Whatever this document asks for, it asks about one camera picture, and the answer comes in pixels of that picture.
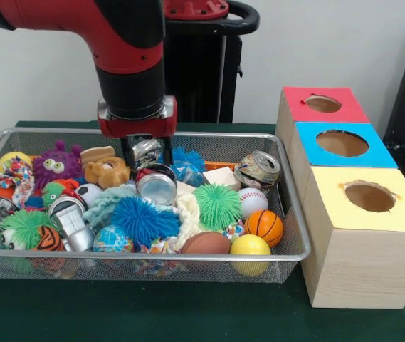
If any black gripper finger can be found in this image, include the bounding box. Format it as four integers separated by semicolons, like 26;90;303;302
120;137;135;167
159;136;174;165

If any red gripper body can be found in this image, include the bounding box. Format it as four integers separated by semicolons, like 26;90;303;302
97;95;179;139

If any crushed black red can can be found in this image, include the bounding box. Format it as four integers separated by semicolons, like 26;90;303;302
134;162;179;207

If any cream fleece cloth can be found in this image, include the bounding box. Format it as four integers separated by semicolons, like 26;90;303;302
173;192;203;252

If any colourful patterned cloth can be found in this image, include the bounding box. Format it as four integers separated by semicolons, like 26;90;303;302
0;156;36;209

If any wooden box with three holes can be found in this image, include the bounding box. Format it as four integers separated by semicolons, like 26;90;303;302
275;85;405;310

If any crushed silver can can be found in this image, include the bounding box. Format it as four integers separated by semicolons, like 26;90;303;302
130;138;164;168

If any large blue spiky ball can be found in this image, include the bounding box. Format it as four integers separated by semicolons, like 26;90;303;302
109;195;182;250

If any purple spiky monster toy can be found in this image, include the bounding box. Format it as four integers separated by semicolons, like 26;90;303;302
31;140;84;192

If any green spiky ball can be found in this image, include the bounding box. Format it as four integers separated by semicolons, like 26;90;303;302
191;183;243;232

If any brown football toy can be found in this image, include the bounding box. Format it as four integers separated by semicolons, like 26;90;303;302
179;231;232;255

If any orange basketball toy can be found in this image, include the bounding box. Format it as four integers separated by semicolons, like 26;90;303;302
243;209;285;248

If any yellow foam ball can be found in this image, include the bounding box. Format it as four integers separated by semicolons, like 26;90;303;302
228;234;272;278

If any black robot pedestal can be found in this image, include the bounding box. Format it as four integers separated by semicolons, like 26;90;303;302
162;0;261;125

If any wire mesh bin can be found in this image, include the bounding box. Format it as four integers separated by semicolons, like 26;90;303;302
0;127;312;285

